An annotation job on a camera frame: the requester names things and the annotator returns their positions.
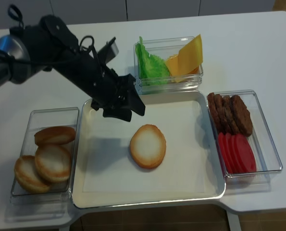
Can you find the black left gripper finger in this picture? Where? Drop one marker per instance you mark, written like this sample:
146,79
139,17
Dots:
132,102
124,114

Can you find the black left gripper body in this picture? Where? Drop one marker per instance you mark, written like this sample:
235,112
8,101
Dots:
98,81

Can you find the bun half toasted bottom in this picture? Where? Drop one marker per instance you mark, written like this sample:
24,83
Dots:
148,147

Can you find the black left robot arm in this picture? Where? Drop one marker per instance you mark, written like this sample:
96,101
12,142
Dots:
25,51

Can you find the green lettuce leaf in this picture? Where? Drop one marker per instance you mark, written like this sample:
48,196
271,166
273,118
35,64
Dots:
152,68

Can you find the clear lettuce and cheese box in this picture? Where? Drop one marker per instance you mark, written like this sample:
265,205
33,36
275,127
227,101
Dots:
165,48

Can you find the orange cheese slice flat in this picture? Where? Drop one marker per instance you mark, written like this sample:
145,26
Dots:
172,64

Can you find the yellow cheese slice upright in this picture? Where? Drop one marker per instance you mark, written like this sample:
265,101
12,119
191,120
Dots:
190,56

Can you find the white metal tray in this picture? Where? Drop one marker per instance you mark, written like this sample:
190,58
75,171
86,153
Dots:
168,155

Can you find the bun half upright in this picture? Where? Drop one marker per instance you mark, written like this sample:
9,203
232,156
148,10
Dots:
55,135

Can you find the bun half lower right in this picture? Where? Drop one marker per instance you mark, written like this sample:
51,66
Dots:
53,163

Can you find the brown patty back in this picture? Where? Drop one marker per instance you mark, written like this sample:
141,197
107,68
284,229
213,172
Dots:
213,112

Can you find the brown patty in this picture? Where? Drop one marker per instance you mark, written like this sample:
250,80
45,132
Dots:
221,113
213,112
241,115
229,115

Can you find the clear bun box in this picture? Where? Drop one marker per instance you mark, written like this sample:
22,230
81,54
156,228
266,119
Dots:
39,120

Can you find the red tomato slice back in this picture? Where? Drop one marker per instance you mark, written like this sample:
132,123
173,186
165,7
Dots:
221,140

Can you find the red tomato slice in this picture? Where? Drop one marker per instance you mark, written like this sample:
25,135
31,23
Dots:
244,154
227,137
221,140
237,166

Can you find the bun half bottom edge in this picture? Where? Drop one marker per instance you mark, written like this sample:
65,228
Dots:
27,176

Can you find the brown patty front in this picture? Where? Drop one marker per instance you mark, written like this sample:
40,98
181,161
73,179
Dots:
241,115

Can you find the clear patty and tomato box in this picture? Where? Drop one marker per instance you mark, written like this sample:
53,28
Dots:
267,159

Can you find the red tomato slice front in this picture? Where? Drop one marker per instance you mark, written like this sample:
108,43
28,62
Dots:
244,154

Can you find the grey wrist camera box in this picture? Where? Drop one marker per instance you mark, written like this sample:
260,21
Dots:
108,52

